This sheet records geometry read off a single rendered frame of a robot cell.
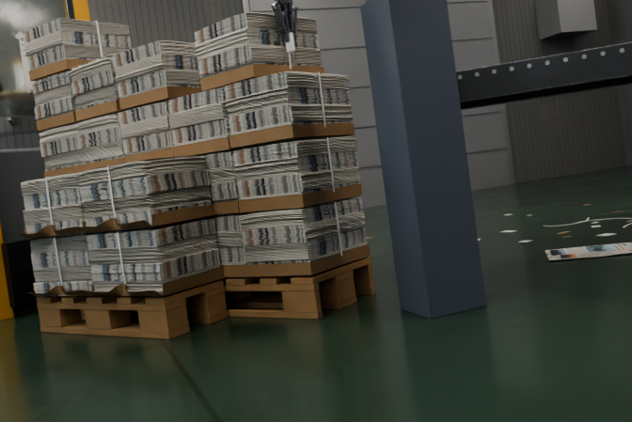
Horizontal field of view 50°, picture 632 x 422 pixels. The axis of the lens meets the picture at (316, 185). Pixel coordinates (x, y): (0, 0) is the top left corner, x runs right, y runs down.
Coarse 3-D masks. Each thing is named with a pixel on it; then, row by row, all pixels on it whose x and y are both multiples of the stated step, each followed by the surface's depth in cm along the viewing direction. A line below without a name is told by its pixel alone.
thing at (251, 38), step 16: (240, 16) 232; (256, 16) 234; (272, 16) 240; (208, 32) 244; (224, 32) 238; (240, 32) 232; (256, 32) 234; (272, 32) 240; (208, 48) 244; (224, 48) 239; (240, 48) 233; (256, 48) 232; (272, 48) 238; (208, 64) 245; (224, 64) 239; (240, 64) 234; (272, 64) 238; (240, 80) 235
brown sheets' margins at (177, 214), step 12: (156, 216) 223; (168, 216) 227; (180, 216) 231; (192, 216) 235; (204, 216) 240; (24, 228) 267; (48, 228) 255; (72, 228) 244; (84, 228) 240; (96, 228) 236; (108, 228) 234; (120, 228) 231; (192, 276) 232; (204, 276) 237; (216, 276) 242; (60, 288) 255; (120, 288) 233; (168, 288) 224; (180, 288) 228
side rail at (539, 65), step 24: (600, 48) 248; (624, 48) 246; (456, 72) 263; (480, 72) 260; (504, 72) 258; (528, 72) 255; (552, 72) 253; (576, 72) 251; (600, 72) 248; (624, 72) 246; (480, 96) 261
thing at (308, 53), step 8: (304, 24) 253; (312, 24) 257; (296, 32) 249; (304, 32) 253; (312, 32) 256; (296, 40) 248; (304, 40) 252; (312, 40) 255; (296, 48) 247; (304, 48) 250; (312, 48) 254; (296, 56) 247; (304, 56) 250; (312, 56) 254; (320, 56) 257; (296, 64) 247; (304, 64) 250; (312, 64) 254; (320, 64) 257
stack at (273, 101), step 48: (192, 96) 247; (240, 96) 234; (288, 96) 222; (336, 96) 244; (96, 144) 282; (144, 144) 265; (288, 144) 224; (336, 144) 242; (240, 192) 238; (288, 192) 226; (240, 240) 240; (288, 240) 227; (336, 240) 237; (240, 288) 242; (288, 288) 229; (336, 288) 234
